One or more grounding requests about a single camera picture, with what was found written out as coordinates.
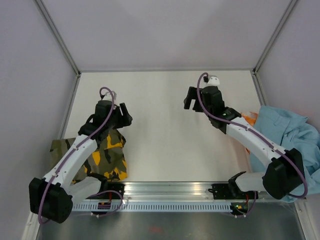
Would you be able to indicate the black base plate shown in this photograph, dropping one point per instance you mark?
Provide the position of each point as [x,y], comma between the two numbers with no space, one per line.
[226,191]
[110,191]

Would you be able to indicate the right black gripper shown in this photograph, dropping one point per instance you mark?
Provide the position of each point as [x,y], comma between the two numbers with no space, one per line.
[191,94]

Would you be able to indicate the orange garment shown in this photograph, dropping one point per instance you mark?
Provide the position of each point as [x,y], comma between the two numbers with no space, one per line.
[250,117]

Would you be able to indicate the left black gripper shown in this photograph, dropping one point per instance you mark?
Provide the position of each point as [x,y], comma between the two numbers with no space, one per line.
[125,119]

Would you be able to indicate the right aluminium frame post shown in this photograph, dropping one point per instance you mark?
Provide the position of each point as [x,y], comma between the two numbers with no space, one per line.
[275,34]

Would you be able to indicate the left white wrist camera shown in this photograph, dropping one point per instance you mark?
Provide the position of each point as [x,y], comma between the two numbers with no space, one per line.
[111,97]

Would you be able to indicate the aluminium frame post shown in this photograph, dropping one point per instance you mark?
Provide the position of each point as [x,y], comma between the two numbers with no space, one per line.
[56,35]
[275,34]

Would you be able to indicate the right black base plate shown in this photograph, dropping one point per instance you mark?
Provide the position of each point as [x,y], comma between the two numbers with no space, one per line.
[226,191]

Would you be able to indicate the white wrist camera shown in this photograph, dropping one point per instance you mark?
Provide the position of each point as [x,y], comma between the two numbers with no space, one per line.
[213,80]
[111,97]

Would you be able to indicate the camouflage trousers yellow green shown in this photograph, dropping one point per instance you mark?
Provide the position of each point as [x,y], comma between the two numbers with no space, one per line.
[106,163]

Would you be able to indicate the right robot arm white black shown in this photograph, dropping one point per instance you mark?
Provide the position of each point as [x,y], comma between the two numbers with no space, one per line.
[284,169]

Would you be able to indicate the aluminium mounting rail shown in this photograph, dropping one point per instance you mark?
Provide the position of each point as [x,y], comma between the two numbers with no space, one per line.
[174,191]

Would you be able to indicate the white slotted cable duct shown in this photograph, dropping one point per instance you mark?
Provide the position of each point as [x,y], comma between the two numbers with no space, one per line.
[135,206]

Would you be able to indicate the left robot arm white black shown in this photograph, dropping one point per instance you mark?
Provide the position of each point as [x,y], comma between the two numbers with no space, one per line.
[53,196]

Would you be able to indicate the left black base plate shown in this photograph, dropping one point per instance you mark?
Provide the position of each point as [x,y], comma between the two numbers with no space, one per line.
[110,191]

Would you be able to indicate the left aluminium frame post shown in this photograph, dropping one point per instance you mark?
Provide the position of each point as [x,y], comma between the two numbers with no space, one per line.
[56,35]

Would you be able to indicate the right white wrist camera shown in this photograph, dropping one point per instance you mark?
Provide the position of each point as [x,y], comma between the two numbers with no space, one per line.
[213,80]

